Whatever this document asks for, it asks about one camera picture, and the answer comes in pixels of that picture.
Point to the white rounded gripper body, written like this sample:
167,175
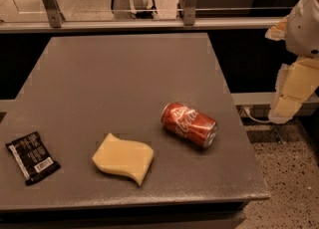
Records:
303,30

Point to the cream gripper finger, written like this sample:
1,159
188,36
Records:
277,32
295,84

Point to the red coke can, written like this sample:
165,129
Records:
189,123

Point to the yellow wavy sponge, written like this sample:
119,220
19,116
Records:
127,158

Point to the black snack packet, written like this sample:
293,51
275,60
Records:
33,158

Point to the horizontal metal rail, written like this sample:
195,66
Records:
142,25

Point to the left metal rail bracket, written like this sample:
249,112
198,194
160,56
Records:
54,14

